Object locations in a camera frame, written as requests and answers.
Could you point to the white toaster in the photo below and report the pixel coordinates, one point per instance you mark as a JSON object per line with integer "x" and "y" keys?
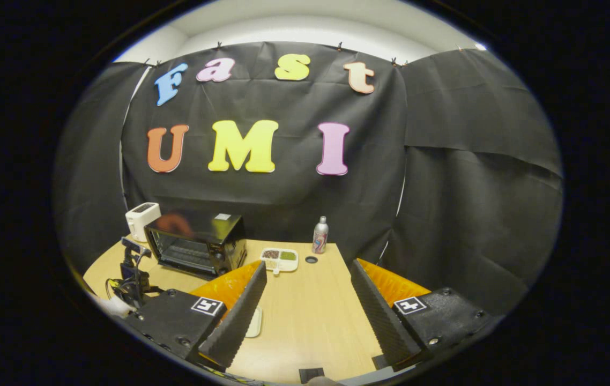
{"x": 141, "y": 220}

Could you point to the white square plate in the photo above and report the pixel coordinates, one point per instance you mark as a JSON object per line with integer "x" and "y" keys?
{"x": 254, "y": 324}

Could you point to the black electric oven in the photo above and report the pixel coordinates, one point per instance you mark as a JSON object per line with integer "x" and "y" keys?
{"x": 219, "y": 236}

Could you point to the silver spray bottle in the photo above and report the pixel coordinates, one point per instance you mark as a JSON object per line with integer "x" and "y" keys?
{"x": 320, "y": 236}

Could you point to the white divided dish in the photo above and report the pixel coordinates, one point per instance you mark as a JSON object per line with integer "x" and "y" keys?
{"x": 279, "y": 258}

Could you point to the black backdrop cloth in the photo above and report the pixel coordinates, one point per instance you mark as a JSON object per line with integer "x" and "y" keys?
{"x": 305, "y": 193}

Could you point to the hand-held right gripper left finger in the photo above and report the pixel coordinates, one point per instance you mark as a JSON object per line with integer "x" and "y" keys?
{"x": 235, "y": 321}

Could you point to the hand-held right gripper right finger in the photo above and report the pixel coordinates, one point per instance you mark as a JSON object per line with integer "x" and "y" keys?
{"x": 380, "y": 321}

